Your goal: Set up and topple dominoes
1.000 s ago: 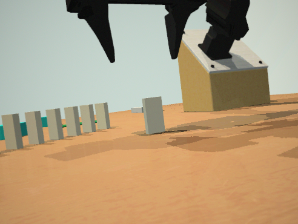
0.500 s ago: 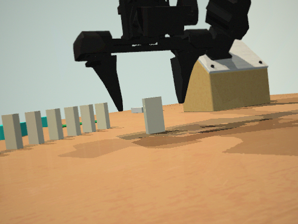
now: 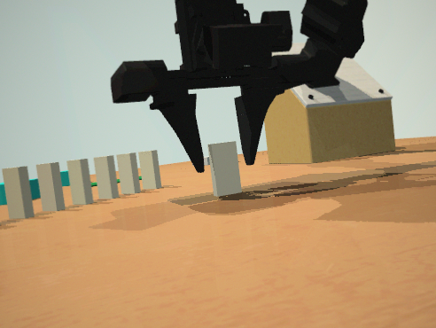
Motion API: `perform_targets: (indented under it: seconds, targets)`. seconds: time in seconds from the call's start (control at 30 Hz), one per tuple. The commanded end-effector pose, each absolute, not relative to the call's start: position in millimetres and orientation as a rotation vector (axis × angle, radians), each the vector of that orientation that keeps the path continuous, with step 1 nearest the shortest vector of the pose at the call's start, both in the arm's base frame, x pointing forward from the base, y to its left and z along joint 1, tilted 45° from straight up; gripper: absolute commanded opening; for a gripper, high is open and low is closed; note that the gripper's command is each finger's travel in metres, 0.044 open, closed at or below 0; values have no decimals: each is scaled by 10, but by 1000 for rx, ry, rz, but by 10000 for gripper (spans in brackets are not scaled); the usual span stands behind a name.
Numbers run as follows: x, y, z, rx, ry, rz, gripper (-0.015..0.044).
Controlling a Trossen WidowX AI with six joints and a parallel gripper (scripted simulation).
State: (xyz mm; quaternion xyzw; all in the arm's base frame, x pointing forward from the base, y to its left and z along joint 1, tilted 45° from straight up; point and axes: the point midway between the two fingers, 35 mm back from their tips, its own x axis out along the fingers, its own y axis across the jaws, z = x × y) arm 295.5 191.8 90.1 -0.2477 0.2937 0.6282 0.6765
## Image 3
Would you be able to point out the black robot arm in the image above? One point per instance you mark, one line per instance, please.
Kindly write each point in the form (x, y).
(334, 28)

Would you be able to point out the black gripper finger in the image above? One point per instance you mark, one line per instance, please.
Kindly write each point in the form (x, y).
(251, 110)
(180, 113)

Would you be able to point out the beige domino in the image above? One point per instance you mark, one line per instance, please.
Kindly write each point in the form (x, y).
(150, 169)
(106, 177)
(50, 186)
(80, 182)
(128, 172)
(18, 192)
(224, 168)

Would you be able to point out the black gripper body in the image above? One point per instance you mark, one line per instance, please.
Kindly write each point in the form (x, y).
(135, 81)

